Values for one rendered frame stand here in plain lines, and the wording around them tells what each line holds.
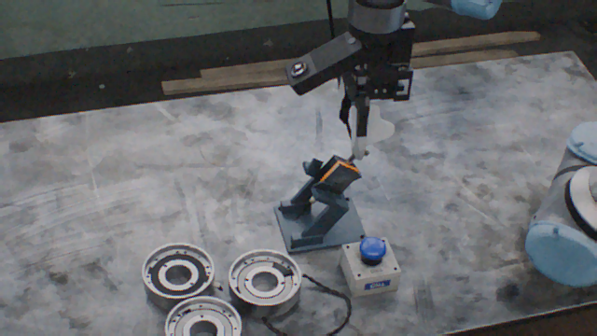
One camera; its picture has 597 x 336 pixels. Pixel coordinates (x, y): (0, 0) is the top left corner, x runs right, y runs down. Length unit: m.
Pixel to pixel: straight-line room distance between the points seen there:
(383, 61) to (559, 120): 0.58
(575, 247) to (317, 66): 0.41
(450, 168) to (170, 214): 0.48
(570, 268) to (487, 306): 0.18
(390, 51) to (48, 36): 1.86
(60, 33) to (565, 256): 2.04
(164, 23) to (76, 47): 0.29
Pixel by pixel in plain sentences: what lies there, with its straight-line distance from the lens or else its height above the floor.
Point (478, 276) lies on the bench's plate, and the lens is 1.47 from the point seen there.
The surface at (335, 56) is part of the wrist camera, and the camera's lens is 1.27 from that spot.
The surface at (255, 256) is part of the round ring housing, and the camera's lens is 1.41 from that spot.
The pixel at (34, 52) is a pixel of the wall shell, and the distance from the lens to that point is 3.03.
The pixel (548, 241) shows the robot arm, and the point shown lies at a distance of 1.28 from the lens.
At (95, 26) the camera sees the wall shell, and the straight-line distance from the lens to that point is 2.99.
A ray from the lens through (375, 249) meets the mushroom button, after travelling 1.38.
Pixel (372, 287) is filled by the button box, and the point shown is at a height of 0.82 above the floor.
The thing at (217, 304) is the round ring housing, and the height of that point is 0.83.
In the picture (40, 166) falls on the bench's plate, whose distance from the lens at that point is 1.62.
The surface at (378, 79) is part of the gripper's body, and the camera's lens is 1.27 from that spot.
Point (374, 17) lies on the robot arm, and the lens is 1.21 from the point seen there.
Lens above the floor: 1.89
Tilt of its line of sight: 43 degrees down
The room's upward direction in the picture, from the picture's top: 4 degrees clockwise
